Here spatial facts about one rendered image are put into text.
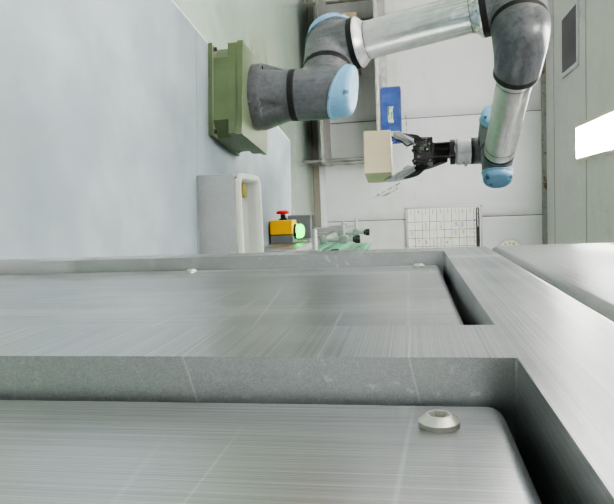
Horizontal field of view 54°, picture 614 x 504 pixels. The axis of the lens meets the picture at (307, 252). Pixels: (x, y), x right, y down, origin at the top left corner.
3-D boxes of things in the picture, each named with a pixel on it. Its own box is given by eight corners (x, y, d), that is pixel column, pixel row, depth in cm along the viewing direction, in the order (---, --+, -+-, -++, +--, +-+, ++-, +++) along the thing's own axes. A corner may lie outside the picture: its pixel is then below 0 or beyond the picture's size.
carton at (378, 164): (363, 131, 169) (390, 129, 168) (367, 144, 185) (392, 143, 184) (364, 173, 168) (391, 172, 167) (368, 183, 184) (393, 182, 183)
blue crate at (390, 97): (379, 87, 651) (400, 85, 648) (381, 92, 691) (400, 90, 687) (381, 143, 659) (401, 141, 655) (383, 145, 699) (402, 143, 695)
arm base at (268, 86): (248, 51, 133) (292, 47, 131) (266, 83, 148) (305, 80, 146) (245, 114, 130) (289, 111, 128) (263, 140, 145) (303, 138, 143)
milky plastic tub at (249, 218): (203, 284, 122) (245, 283, 121) (198, 174, 121) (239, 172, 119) (229, 274, 139) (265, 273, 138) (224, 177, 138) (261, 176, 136)
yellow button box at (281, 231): (269, 243, 181) (293, 243, 179) (267, 219, 180) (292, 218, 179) (274, 242, 188) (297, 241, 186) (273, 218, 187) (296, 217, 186)
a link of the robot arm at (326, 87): (290, 96, 129) (352, 92, 126) (296, 51, 135) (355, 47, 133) (300, 132, 139) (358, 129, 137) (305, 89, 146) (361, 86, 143)
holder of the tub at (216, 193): (203, 309, 123) (240, 309, 122) (196, 175, 121) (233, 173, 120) (228, 296, 140) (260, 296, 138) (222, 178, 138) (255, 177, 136)
